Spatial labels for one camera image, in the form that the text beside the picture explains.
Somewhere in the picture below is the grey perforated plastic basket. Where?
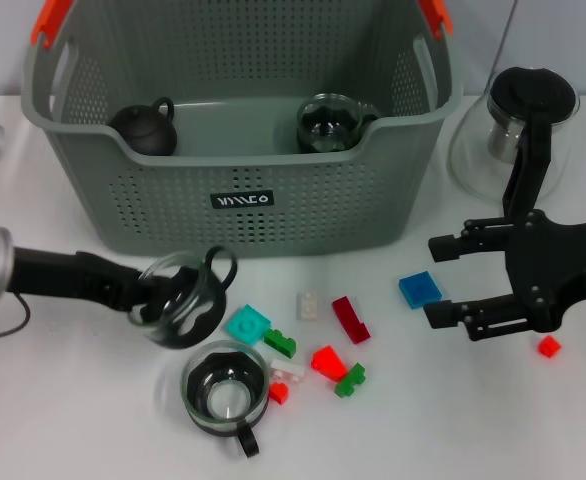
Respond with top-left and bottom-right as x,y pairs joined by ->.
20,0 -> 464,259

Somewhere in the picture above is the glass teapot black handle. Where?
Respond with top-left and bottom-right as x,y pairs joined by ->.
447,66 -> 582,219

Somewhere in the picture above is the green toy brick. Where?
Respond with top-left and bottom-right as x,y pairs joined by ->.
333,363 -> 368,400
263,328 -> 298,359

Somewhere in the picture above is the large red toy brick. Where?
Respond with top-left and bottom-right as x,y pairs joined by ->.
310,344 -> 349,384

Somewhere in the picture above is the blue square toy brick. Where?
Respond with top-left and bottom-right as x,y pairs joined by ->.
398,271 -> 443,310

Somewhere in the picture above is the white narrow toy brick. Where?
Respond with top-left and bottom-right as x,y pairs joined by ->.
270,359 -> 307,385

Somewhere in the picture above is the black clay teapot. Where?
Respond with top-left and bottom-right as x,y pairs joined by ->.
107,96 -> 178,156

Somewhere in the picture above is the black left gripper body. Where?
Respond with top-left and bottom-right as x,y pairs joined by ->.
11,247 -> 148,314

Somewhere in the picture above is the dark red toy brick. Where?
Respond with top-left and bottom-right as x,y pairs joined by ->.
331,295 -> 372,346

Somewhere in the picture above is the cyan square toy brick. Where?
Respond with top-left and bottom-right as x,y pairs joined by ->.
225,304 -> 271,346

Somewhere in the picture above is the orange basket handle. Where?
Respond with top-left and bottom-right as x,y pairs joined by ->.
417,0 -> 455,41
30,0 -> 74,51

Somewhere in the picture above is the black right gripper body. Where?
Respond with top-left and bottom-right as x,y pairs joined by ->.
502,208 -> 586,334

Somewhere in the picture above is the glass teacup black sleeve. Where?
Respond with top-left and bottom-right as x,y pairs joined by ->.
127,245 -> 238,350
181,339 -> 270,459
296,93 -> 380,155

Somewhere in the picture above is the off-white plate toy brick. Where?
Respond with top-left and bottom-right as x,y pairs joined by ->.
297,291 -> 322,322

